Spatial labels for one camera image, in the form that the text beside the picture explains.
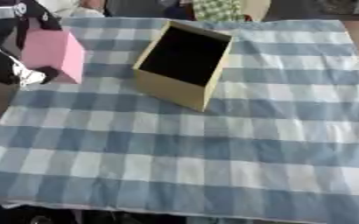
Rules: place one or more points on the pink block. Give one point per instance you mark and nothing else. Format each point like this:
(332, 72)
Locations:
(52, 49)

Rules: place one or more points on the tan cardboard box black inside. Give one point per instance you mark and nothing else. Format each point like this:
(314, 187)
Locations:
(167, 86)

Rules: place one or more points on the person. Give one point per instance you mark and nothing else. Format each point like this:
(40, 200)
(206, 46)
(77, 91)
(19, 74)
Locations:
(67, 7)

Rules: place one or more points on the green white checked cloth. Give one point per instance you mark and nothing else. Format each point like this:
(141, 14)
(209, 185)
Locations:
(217, 8)

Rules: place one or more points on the tan cardboard sheet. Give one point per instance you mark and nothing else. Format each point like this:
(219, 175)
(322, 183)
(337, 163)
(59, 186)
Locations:
(256, 8)

